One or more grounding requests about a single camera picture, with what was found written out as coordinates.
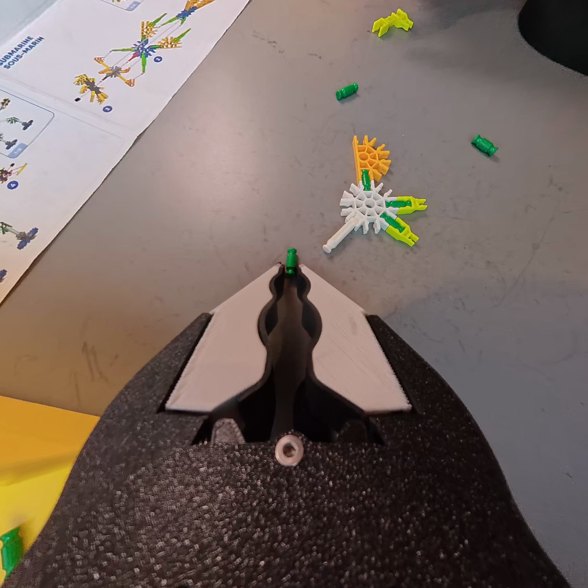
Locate orange half-circle connector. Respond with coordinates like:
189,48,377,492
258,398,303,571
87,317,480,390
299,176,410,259
352,134,392,184

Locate yellow box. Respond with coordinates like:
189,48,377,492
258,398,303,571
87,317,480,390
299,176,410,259
0,395,101,588

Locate white plastic rod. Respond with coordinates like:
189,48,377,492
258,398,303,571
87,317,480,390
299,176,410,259
322,220,361,254

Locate printed instruction sheet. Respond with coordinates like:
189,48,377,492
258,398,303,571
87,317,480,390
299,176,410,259
0,0,252,304

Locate person's right forearm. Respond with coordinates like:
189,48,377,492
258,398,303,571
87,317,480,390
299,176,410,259
518,0,588,76

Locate white snowflake connector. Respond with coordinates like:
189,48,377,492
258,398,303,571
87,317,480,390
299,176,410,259
340,181,399,235

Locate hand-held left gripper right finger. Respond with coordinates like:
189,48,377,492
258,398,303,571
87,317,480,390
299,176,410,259
294,264,413,416

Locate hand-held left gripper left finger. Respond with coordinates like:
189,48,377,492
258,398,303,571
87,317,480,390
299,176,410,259
164,263,286,416

